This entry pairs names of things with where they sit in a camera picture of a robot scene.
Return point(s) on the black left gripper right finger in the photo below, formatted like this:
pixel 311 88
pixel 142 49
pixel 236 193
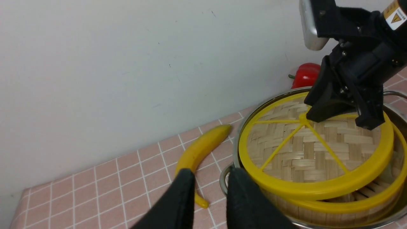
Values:
pixel 248 208

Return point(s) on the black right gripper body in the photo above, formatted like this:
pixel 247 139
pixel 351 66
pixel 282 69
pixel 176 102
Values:
pixel 371 44

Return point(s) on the yellow woven steamer lid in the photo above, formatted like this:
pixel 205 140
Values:
pixel 296 158

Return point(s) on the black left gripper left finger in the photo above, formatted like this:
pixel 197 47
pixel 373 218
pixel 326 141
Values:
pixel 175 208

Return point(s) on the red bell pepper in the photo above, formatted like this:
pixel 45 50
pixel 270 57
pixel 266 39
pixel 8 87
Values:
pixel 306 75

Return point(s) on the yellow bamboo steamer basket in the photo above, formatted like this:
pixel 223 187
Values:
pixel 364 206

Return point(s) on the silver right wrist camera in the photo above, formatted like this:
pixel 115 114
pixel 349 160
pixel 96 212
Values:
pixel 311 40

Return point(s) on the yellow plastic banana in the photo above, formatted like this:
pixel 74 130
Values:
pixel 192 158

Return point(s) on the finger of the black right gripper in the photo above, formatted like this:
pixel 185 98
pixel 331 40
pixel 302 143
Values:
pixel 325 97
pixel 367 102

